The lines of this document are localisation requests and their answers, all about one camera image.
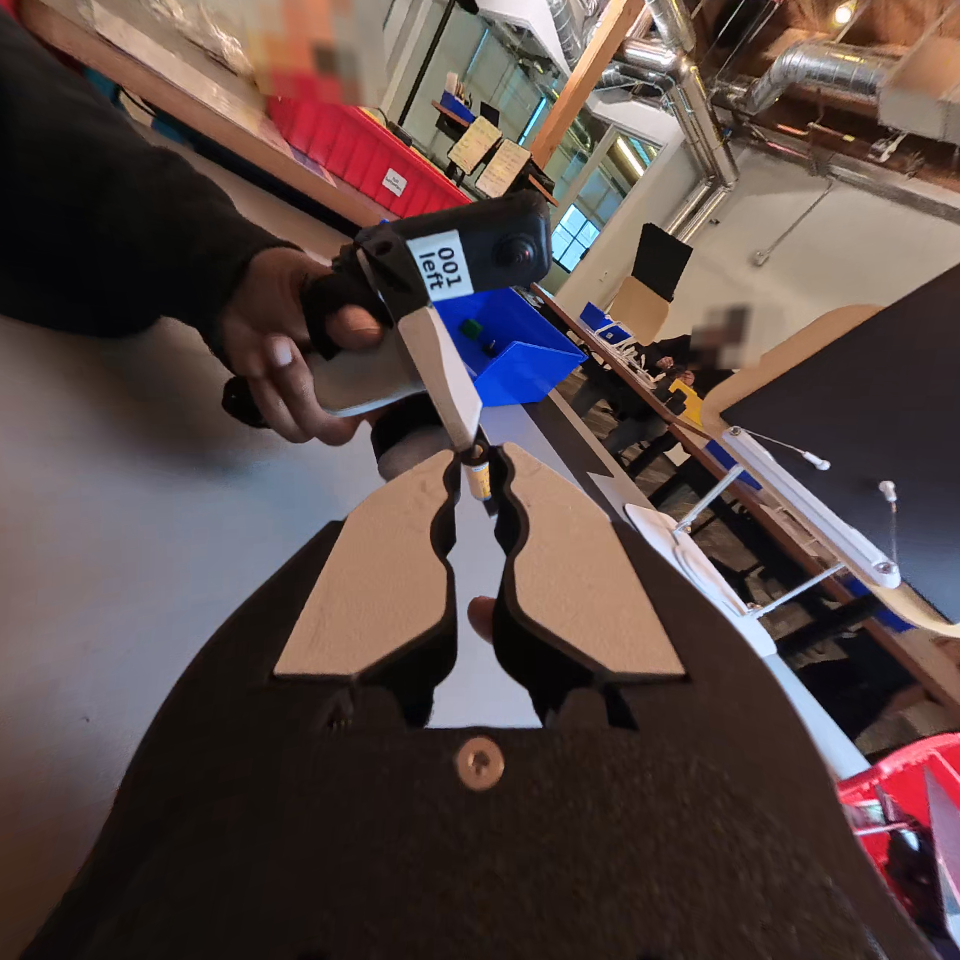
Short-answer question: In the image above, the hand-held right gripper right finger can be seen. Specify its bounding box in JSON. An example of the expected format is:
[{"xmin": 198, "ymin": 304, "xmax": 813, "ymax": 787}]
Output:
[{"xmin": 491, "ymin": 442, "xmax": 687, "ymax": 723}]

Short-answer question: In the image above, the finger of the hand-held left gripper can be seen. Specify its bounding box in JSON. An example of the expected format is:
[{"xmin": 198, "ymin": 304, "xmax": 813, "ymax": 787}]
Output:
[
  {"xmin": 396, "ymin": 301, "xmax": 486, "ymax": 453},
  {"xmin": 477, "ymin": 427, "xmax": 502, "ymax": 520}
]

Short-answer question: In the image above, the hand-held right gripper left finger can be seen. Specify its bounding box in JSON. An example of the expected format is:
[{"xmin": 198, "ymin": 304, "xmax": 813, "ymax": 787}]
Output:
[{"xmin": 272, "ymin": 450, "xmax": 462, "ymax": 725}]

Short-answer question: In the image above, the yellow black battery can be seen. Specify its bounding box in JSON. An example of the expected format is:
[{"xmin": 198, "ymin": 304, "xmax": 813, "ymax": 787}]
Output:
[{"xmin": 461, "ymin": 444, "xmax": 495, "ymax": 502}]

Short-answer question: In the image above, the blue plastic bin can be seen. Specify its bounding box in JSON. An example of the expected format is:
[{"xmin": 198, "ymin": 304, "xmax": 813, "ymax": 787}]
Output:
[
  {"xmin": 431, "ymin": 285, "xmax": 588, "ymax": 410},
  {"xmin": 579, "ymin": 301, "xmax": 631, "ymax": 346}
]

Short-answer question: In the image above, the red plastic bin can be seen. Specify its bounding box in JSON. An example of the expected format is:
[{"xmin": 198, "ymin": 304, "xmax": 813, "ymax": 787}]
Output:
[{"xmin": 836, "ymin": 731, "xmax": 960, "ymax": 901}]

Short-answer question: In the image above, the person's left forearm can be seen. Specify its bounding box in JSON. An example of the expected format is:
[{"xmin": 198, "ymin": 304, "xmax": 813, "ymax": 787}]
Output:
[{"xmin": 0, "ymin": 7, "xmax": 301, "ymax": 354}]

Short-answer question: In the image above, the black wood-framed board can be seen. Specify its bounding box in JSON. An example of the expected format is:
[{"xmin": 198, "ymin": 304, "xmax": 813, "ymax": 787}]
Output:
[
  {"xmin": 701, "ymin": 262, "xmax": 960, "ymax": 640},
  {"xmin": 606, "ymin": 222, "xmax": 695, "ymax": 346}
]

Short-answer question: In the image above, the wooden support column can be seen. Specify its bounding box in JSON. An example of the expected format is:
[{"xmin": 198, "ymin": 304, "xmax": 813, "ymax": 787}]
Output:
[{"xmin": 528, "ymin": 0, "xmax": 648, "ymax": 170}]

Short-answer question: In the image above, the black floor lamp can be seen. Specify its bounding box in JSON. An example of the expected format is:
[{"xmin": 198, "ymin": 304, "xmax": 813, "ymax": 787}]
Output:
[{"xmin": 397, "ymin": 0, "xmax": 481, "ymax": 129}]

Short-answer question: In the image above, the long wooden table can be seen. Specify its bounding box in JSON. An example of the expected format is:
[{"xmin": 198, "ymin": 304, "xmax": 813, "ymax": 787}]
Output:
[{"xmin": 531, "ymin": 281, "xmax": 960, "ymax": 710}]

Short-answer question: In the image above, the silver vertical duct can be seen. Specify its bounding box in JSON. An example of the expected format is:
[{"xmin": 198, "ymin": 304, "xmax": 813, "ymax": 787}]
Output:
[{"xmin": 600, "ymin": 0, "xmax": 744, "ymax": 241}]

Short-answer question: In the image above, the silver ventilation duct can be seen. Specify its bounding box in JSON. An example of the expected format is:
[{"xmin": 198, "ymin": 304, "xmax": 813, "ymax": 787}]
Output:
[{"xmin": 738, "ymin": 37, "xmax": 960, "ymax": 147}]

